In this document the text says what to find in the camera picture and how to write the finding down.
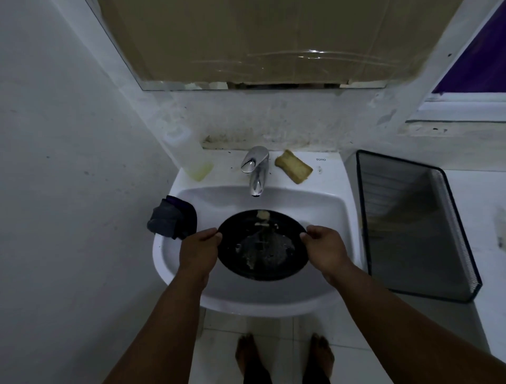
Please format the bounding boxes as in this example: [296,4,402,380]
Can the person's left foot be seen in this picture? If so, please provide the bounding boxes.
[236,333,273,384]

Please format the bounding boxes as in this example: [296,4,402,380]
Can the yellow sponge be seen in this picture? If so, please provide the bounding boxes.
[275,150,314,185]

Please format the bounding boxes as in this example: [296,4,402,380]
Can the clear plastic soap bottle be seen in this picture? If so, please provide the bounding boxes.
[155,104,215,183]

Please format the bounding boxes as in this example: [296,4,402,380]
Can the person's right hand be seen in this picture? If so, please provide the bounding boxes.
[299,225,353,286]

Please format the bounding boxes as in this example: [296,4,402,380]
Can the chrome faucet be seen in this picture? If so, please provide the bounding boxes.
[241,146,270,198]

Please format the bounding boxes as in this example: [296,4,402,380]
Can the window with purple pane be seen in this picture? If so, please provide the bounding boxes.
[405,9,506,123]

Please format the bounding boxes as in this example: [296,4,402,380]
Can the wall mirror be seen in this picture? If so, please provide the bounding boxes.
[85,0,493,92]

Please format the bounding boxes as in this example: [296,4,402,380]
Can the black round plate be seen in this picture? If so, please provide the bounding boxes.
[217,209,310,282]

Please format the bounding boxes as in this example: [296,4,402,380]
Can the person's right forearm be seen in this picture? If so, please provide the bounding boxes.
[327,261,506,384]

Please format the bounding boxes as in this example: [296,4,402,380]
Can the person's left forearm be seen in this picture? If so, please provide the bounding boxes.
[104,266,210,384]

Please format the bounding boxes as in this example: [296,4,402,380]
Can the person's foot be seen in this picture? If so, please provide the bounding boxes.
[302,333,335,384]
[236,333,273,384]

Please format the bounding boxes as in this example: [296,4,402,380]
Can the person's right foot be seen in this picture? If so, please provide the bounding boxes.
[302,333,335,384]

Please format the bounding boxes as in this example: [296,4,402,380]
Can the white ceramic sink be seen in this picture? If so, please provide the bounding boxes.
[153,150,366,318]

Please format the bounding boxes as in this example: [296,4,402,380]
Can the brown cardboard sheet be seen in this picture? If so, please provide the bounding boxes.
[97,0,463,86]

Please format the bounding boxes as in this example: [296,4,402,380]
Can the dark grey cloth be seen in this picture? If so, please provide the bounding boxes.
[147,195,198,241]

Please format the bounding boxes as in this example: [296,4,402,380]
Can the black wire dish rack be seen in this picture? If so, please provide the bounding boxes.
[355,150,483,304]

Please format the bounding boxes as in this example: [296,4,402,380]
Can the person's left hand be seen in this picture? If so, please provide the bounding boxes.
[179,228,223,286]

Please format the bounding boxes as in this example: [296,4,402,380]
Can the food scraps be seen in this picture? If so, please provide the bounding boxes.
[254,210,280,230]

